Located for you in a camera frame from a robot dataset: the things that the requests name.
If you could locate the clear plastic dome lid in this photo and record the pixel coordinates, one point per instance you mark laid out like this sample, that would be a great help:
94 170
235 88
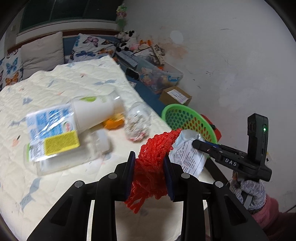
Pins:
137 121

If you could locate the window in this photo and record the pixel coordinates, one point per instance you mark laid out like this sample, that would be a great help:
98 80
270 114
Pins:
37 13

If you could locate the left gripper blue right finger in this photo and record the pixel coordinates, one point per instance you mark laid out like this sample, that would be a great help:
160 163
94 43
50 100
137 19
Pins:
228 218

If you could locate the green plastic mesh basket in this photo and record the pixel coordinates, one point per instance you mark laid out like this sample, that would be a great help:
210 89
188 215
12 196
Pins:
179 116

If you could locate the grey pillow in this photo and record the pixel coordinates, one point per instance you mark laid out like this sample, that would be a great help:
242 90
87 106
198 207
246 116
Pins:
42 54

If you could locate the plush toy pile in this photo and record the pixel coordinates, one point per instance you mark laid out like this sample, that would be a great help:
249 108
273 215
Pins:
147 50

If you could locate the white paper cup green logo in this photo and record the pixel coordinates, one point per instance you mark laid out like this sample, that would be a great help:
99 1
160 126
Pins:
90 111

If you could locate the brown cardboard box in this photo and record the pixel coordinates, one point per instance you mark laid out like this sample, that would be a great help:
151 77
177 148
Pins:
175 95

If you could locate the butterfly pillow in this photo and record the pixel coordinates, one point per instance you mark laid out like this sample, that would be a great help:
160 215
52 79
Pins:
11 69
88 47

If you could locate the clear printed plastic pouch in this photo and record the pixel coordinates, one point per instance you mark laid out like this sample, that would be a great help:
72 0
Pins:
190 159

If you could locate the red plastic mesh net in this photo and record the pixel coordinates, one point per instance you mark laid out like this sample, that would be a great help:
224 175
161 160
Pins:
148 177

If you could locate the small black device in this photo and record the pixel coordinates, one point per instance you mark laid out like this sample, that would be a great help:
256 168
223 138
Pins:
132 73

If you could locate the grey knit gloved hand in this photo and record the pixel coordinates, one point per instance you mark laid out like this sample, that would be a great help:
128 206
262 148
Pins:
250 193

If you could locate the butterfly pillow left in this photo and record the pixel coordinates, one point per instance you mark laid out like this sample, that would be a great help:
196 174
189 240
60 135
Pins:
11 69

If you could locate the orange peel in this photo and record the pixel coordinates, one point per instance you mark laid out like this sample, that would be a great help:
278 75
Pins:
114 122

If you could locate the clear plastic bottle yellow label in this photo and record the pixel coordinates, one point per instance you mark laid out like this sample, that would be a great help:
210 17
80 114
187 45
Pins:
93 145

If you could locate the artificial flower decoration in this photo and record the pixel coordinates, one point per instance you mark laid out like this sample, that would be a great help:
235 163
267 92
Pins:
121 16

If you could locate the butterfly pillow right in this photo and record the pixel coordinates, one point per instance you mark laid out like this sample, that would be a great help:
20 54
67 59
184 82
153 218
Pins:
88 47

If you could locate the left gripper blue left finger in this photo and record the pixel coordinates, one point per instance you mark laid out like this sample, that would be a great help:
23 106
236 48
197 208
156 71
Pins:
68 218

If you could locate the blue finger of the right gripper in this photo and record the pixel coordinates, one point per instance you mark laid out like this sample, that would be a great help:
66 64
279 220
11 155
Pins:
213 145
203 147

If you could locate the blue white milk carton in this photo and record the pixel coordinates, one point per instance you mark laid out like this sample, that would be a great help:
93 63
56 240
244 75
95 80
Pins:
56 126

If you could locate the red plastic stool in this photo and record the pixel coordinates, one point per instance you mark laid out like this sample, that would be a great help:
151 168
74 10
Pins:
215 129

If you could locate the cream quilted blanket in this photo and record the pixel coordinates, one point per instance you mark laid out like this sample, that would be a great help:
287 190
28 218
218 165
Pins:
26 197

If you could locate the clear plastic toy bin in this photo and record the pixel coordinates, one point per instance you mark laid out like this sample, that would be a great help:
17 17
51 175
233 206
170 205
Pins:
157 79

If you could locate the black camera handle unit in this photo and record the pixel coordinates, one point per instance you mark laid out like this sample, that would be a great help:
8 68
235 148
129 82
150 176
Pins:
257 131

